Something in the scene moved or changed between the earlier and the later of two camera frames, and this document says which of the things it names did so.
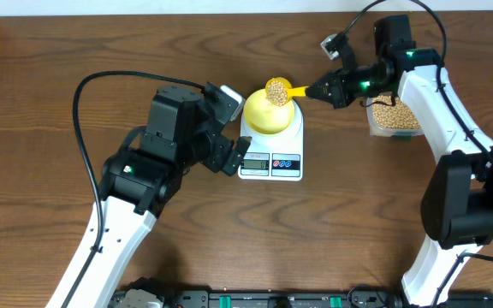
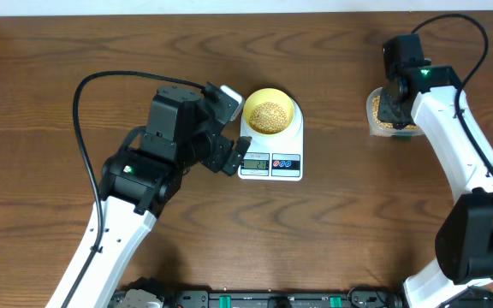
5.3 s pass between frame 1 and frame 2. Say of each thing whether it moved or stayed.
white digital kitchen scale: stayed
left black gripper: stayed
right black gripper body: moved
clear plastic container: stayed
